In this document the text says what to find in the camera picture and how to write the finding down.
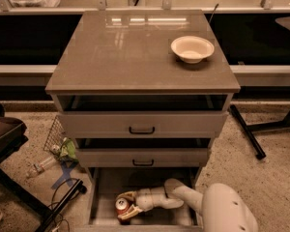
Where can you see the drawer with black handle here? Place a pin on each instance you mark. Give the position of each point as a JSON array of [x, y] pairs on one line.
[[160, 157], [142, 124]]

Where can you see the black table leg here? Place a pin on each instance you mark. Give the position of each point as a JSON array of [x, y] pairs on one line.
[[47, 213], [249, 130]]

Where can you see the open bottom drawer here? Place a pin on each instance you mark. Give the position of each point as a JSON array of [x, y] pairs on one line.
[[107, 183]]

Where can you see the top drawer with black handle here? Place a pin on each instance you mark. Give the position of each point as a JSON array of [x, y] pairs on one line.
[[142, 124]]

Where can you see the white paper bowl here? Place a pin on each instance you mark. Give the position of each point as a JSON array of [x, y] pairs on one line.
[[191, 49]]

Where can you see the dark chair seat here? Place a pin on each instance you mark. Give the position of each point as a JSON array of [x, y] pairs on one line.
[[12, 134]]

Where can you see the black table leg left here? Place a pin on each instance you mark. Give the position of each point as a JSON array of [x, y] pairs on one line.
[[47, 213]]

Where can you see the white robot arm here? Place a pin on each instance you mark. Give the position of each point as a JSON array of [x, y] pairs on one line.
[[222, 209]]

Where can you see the green chip bag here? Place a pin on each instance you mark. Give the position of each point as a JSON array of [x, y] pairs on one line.
[[67, 150]]

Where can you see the grey drawer cabinet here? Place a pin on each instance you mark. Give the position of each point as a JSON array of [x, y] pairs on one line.
[[121, 61]]

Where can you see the red coke can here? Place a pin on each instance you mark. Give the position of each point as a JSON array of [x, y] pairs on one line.
[[122, 205]]

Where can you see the middle drawer with black handle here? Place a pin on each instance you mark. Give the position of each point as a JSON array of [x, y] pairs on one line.
[[160, 157]]

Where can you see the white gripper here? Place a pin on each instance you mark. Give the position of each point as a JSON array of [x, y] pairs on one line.
[[146, 199]]

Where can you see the black table leg right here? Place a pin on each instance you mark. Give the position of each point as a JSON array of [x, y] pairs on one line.
[[249, 130]]

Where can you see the clear plastic bottle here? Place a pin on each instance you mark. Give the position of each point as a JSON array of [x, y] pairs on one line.
[[40, 167]]

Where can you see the wire mesh basket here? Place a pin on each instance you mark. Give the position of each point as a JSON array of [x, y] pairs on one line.
[[55, 135]]

